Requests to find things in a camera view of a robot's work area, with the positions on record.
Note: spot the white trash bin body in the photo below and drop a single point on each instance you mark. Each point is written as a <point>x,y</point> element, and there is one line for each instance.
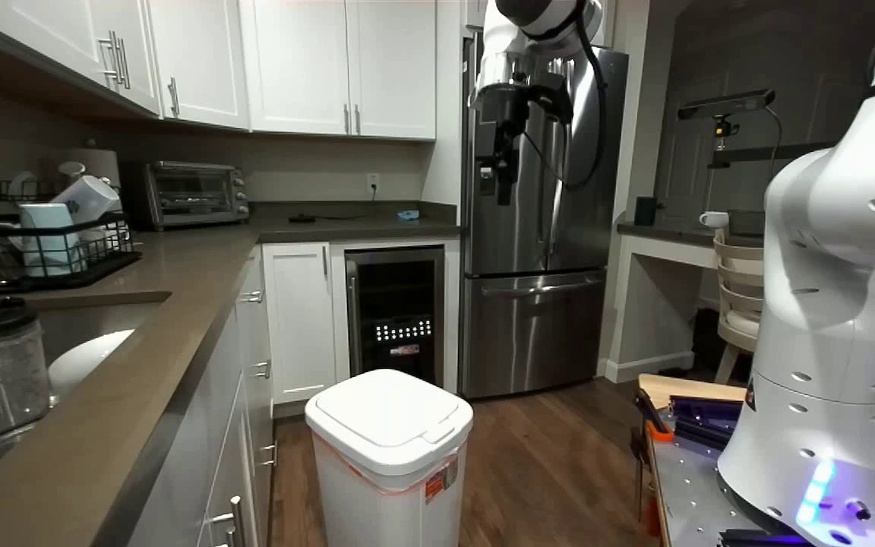
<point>390,496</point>

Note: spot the black wine cooler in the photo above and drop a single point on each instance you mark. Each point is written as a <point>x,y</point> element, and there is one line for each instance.
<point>395,311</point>

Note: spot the wooden board on table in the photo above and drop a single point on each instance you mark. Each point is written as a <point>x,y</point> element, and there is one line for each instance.
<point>659,390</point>

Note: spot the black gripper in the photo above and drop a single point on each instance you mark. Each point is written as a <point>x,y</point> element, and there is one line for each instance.
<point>502,115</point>

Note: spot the white bin lid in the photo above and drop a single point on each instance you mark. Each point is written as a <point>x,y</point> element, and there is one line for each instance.
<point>390,421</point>

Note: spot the white wooden chair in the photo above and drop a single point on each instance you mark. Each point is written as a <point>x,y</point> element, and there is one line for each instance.
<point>740,291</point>

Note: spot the silver toaster oven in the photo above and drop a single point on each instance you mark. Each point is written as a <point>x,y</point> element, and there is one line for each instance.
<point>192,194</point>

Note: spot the white plate in sink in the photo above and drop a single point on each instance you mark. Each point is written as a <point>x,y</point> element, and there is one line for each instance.
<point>86,357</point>

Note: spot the white lower cabinet door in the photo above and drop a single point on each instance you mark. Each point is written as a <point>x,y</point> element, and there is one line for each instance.
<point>299,313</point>

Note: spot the black dish rack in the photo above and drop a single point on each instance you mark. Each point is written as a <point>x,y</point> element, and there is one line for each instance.
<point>100,229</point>

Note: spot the light blue cup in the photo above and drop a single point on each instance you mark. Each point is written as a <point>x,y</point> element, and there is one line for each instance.
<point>49,241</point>

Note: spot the stainless steel refrigerator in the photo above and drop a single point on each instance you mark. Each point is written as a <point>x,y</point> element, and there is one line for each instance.
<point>531,271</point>

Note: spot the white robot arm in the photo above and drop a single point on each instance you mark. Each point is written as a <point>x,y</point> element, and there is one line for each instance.
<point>802,449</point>

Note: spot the white upper cabinets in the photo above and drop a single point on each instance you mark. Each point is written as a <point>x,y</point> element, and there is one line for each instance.
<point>325,69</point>

